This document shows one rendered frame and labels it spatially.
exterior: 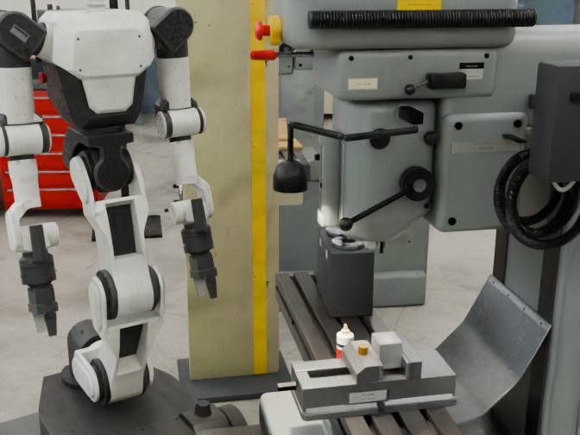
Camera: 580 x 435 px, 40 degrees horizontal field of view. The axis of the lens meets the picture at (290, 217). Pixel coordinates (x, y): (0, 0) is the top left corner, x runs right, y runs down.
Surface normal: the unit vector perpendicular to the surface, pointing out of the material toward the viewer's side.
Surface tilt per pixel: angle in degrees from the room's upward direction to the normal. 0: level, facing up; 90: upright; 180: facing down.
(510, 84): 90
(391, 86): 90
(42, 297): 74
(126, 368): 30
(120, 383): 106
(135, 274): 66
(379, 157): 90
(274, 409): 0
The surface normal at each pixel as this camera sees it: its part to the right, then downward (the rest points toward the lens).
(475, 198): 0.19, 0.29
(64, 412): 0.00, -0.95
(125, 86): 0.54, 0.25
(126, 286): 0.49, -0.15
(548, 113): -0.98, 0.05
